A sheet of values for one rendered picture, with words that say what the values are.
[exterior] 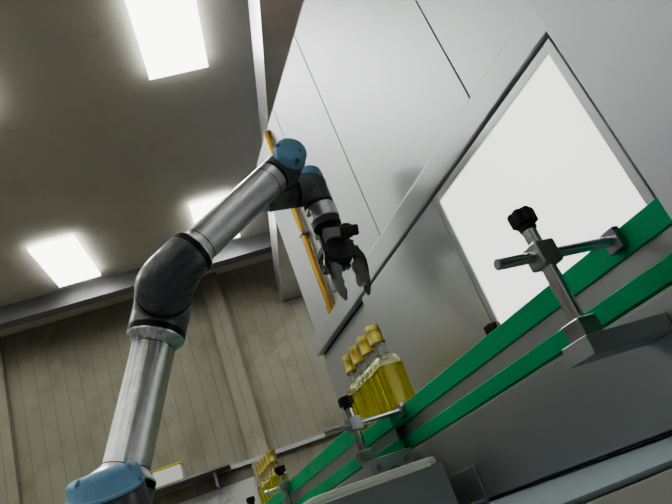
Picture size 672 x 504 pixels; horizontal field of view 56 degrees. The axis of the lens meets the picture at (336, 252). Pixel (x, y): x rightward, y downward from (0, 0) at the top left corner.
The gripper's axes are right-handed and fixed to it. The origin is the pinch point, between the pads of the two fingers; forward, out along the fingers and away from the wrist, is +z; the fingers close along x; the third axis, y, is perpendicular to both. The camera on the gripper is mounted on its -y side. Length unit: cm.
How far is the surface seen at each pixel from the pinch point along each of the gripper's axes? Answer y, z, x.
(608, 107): -94, 28, 21
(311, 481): 32.6, 32.7, 14.1
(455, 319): -13.7, 16.3, -12.0
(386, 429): -2.7, 31.5, 6.5
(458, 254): -24.1, 6.6, -12.2
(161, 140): 471, -424, -66
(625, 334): -75, 40, 11
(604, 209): -59, 19, -13
